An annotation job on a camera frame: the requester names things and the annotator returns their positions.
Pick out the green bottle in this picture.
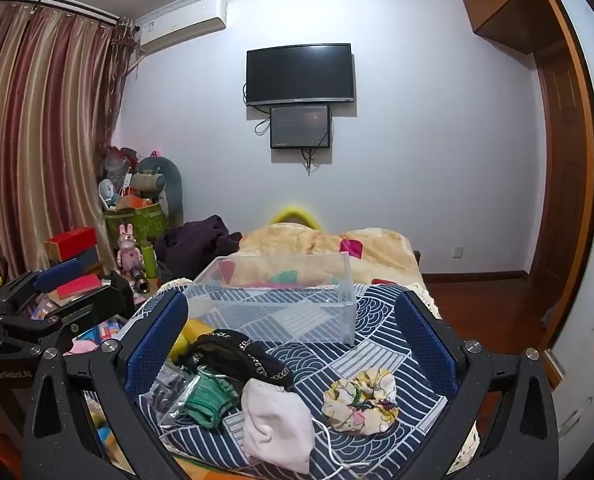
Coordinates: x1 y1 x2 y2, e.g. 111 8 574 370
143 241 158 281

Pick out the curtain rod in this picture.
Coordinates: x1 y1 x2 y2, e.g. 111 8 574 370
0 0 128 26

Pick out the dark purple clothes pile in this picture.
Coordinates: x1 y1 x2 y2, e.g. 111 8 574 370
155 215 242 281

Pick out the yellow cloth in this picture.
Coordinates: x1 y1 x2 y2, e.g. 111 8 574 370
169 317 212 366

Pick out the red box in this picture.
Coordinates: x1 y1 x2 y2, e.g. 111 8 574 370
44 227 98 261

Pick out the black sock with chain pattern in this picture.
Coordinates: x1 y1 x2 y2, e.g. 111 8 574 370
184 329 298 393

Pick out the small black wall monitor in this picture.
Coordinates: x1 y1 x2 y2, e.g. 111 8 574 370
269 104 332 150

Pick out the grey-green plush toy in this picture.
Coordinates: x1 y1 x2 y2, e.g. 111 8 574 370
137 155 184 231

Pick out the floral fabric scrunchie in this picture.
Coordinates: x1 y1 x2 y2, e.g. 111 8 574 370
322 367 400 433

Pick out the black monitor cable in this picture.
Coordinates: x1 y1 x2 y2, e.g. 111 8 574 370
301 147 328 177

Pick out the beige printed blanket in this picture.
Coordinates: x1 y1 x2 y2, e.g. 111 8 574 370
239 225 420 301

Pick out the pink rabbit toy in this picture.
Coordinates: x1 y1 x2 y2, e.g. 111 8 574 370
116 224 145 276

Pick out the yellow chair back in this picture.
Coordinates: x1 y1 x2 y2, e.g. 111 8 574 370
269 204 322 231

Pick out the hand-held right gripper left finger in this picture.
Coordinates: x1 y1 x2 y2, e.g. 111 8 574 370
22 290 190 480

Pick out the clear plastic storage box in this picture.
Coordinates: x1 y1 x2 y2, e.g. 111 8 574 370
183 251 358 347

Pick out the white air conditioner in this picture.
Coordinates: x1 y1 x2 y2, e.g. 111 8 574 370
136 0 228 55

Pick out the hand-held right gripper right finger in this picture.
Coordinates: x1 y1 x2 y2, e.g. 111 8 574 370
394 290 560 480

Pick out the green storage box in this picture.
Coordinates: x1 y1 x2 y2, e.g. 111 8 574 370
104 202 170 261

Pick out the green knit cloth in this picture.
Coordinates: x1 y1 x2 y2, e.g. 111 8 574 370
182 370 245 429

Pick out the white appliance with stickers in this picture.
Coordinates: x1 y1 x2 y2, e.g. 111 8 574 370
547 305 594 461

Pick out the pink box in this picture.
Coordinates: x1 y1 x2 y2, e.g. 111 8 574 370
54 274 102 301

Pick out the wooden door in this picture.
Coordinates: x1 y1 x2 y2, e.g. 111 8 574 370
529 45 594 306

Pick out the wooden overhead cabinet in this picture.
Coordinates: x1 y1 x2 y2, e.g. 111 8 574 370
459 0 568 53

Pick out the blue wave-patterned bedspread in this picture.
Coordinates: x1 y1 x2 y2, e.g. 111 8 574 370
127 282 478 480

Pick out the striped red-gold curtain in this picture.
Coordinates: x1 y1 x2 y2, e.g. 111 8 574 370
0 0 132 281

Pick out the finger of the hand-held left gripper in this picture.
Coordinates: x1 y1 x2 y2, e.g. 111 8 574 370
42 272 138 348
0 258 85 323

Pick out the white string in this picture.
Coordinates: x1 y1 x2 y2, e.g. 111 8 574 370
319 417 372 472

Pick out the black wall television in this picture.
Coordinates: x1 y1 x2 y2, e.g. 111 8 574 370
246 43 356 107

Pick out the clear zip bag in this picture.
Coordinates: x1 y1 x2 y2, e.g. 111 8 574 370
142 360 212 428

